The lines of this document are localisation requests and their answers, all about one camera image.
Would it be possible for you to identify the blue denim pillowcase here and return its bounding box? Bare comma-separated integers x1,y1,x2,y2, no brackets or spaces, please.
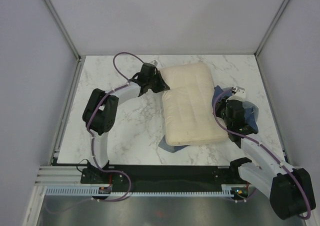
158,85,259,153

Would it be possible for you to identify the cream white pillow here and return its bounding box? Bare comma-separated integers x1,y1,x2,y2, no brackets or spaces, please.
160,63,228,147

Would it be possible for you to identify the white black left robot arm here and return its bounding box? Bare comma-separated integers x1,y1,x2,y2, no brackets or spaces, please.
82,63,170,183

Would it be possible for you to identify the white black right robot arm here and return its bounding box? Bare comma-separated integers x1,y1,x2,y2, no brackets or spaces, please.
212,96,316,220

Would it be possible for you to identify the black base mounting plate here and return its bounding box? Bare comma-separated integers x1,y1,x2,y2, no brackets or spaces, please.
80,164,247,190

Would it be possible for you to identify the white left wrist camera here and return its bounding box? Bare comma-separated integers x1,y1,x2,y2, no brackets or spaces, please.
150,60,158,66

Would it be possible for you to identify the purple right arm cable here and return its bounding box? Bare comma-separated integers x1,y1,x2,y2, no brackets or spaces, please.
211,88,313,220

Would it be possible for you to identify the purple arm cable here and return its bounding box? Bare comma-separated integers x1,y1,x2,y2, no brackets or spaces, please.
211,88,313,220
47,51,151,214

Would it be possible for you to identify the white slotted cable duct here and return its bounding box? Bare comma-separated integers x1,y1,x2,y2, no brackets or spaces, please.
45,185,248,197

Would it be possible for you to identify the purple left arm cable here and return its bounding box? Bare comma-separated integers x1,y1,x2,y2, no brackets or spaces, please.
47,51,151,214

